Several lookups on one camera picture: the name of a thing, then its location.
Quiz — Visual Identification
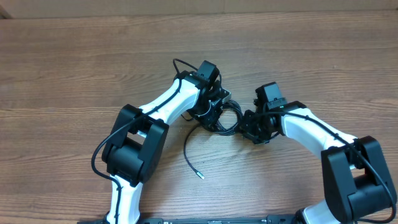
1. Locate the black cable long tail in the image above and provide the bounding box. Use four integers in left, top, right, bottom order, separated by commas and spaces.
183, 123, 205, 180

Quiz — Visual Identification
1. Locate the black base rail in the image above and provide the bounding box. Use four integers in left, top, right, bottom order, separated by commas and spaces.
77, 214, 299, 224

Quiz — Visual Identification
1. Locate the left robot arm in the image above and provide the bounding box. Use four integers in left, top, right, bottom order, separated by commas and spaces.
96, 60, 231, 223

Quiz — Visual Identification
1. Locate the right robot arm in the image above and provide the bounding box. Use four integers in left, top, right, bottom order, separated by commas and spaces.
240, 82, 397, 223

